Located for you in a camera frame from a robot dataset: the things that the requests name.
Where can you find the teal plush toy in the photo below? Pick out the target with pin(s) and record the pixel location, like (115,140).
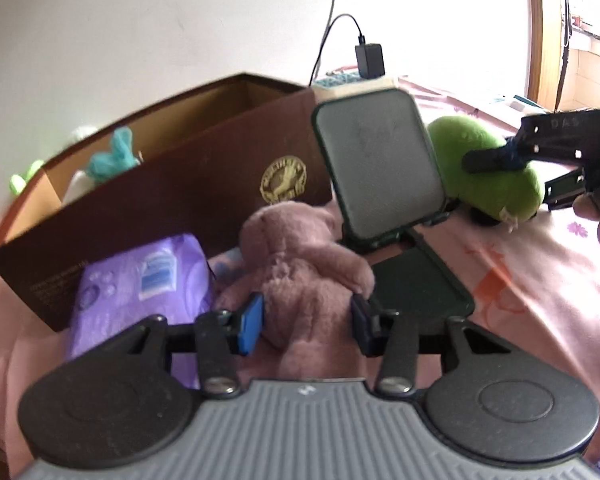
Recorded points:
(112,160)

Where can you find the mauve brown teddy bear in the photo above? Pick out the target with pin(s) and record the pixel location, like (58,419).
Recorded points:
(305,285)

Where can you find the pink printed bed sheet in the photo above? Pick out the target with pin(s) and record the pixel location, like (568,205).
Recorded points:
(530,285)

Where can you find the green and yellow plush toy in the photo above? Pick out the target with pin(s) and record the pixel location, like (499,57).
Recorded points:
(22,177)

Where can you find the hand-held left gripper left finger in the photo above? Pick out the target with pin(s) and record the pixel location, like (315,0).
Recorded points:
(250,322)

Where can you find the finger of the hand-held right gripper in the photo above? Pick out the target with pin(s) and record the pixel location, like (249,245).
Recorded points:
(565,190)
(490,159)

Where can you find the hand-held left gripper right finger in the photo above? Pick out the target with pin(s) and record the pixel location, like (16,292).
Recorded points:
(364,329)

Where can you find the wooden window frame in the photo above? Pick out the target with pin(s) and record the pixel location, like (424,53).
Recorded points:
(545,35)

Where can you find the dark green plush toy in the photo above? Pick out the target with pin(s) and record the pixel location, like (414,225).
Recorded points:
(500,197)

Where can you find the purple tissue pack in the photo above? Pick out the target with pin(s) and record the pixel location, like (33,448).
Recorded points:
(125,300)

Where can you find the brown cardboard box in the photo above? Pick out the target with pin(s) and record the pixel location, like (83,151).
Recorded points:
(180,195)

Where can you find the grey folding tablet case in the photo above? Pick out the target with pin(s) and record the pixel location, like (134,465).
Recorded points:
(380,160)

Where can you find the black charger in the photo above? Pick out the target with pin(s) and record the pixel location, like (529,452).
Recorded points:
(371,60)

